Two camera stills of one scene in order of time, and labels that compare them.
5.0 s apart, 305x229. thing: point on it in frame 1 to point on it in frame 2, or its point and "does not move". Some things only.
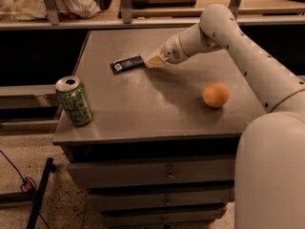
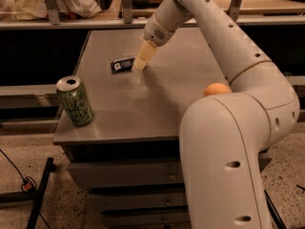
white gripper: (172, 52) to (154, 32)
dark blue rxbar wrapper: (126, 64) does not move
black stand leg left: (43, 183) does not move
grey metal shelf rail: (51, 20) does not move
